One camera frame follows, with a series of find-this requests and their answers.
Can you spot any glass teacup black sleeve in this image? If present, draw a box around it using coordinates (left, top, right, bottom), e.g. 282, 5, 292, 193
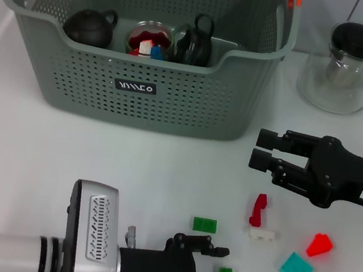
124, 18, 179, 63
168, 9, 219, 69

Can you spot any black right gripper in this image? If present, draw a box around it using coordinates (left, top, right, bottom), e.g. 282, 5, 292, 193
242, 123, 363, 215

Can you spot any blue square brick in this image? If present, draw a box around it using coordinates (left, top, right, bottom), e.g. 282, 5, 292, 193
149, 44, 166, 61

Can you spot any white two-stud brick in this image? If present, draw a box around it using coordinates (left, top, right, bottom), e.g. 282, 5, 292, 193
138, 40, 153, 57

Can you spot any green two-stud brick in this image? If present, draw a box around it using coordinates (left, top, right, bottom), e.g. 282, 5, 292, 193
192, 216, 219, 235

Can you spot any white notched brick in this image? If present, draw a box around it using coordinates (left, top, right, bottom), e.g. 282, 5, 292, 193
247, 225, 282, 245

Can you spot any black clay teapot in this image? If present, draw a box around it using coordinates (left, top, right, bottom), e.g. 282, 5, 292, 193
60, 2, 121, 51

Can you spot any glass pitcher black lid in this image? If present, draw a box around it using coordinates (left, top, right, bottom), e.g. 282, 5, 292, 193
292, 14, 363, 119

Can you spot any teal square brick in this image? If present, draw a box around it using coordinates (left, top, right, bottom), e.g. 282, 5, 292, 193
278, 250, 317, 272

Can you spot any dark red curved brick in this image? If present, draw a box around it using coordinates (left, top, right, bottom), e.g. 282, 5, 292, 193
248, 192, 270, 228

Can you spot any grey perforated plastic storage bin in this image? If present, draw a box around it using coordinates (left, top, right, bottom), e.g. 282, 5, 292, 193
0, 0, 304, 152

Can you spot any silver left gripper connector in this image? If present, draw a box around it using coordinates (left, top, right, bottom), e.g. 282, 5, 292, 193
123, 224, 141, 250

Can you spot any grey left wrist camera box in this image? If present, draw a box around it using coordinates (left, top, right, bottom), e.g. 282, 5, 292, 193
59, 177, 133, 267

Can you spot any orange-red slope brick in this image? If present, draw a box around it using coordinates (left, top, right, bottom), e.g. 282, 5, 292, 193
305, 231, 336, 260

